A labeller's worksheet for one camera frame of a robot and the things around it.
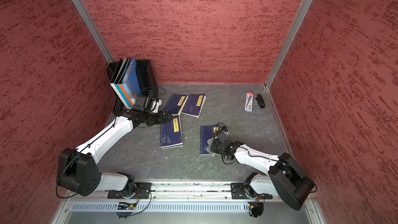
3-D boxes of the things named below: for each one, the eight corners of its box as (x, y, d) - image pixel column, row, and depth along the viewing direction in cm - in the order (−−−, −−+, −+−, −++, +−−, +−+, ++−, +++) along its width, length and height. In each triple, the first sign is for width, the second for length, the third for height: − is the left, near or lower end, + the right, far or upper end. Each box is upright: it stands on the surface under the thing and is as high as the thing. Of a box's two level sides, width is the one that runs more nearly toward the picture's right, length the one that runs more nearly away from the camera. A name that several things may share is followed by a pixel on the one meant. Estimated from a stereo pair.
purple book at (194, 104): (181, 113, 106) (181, 110, 104) (191, 93, 118) (190, 91, 115) (198, 118, 104) (198, 115, 102) (206, 97, 116) (206, 95, 113)
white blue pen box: (243, 112, 108) (244, 110, 106) (246, 92, 119) (246, 90, 118) (251, 113, 107) (252, 112, 105) (253, 93, 119) (253, 92, 117)
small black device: (258, 108, 110) (259, 105, 107) (255, 97, 116) (256, 94, 114) (263, 108, 110) (265, 105, 107) (260, 97, 117) (261, 94, 114)
